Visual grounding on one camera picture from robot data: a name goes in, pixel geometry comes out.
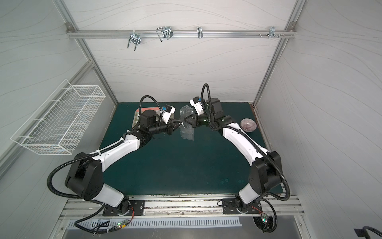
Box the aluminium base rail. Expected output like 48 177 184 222
59 194 305 220

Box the purple patterned bowl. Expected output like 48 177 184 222
240 118 257 132

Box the metal bracket with bolts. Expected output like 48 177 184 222
259 27 285 39

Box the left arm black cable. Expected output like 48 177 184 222
47 95 163 235

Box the pink plastic tray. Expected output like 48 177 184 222
132 109 139 128

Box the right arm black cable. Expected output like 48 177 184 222
199 83 290 233

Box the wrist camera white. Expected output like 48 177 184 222
161 105 176 124
190 96 204 116

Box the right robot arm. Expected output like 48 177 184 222
186 97 290 214

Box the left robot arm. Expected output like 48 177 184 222
65 105 182 216

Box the small metal clamp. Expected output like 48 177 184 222
197 26 203 39

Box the white wire basket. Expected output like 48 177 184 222
11 80 105 155

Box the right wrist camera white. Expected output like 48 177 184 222
190 96 204 116

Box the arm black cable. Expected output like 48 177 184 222
47 95 163 235
199 83 290 233

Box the metal u-bolt clamp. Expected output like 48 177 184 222
156 26 174 42

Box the metal hook clamp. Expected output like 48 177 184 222
127 32 141 51

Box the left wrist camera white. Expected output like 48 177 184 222
161 105 176 124

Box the clear plastic ruler pouch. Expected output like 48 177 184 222
180 106 194 141

